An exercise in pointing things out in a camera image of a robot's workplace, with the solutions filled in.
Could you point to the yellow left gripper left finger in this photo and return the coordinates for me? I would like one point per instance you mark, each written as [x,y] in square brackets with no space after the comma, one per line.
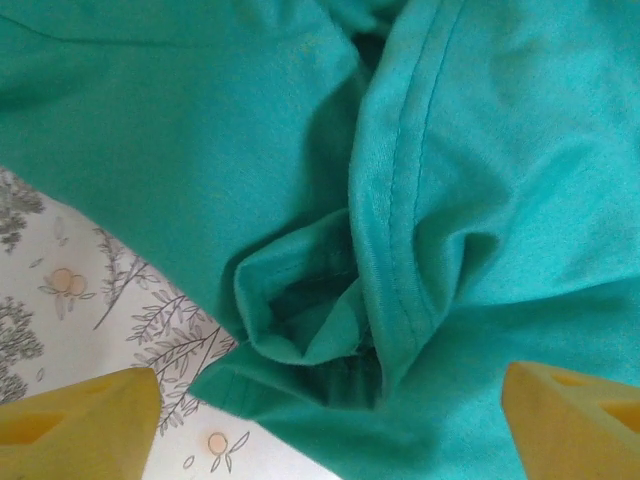
[90,435]

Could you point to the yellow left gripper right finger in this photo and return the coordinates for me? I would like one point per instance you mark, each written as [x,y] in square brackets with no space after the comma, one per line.
[575,430]

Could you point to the green printed t-shirt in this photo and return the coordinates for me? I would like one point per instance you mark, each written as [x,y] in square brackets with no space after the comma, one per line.
[200,125]

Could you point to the floral tablecloth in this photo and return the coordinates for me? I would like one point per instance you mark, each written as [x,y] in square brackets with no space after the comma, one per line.
[75,325]

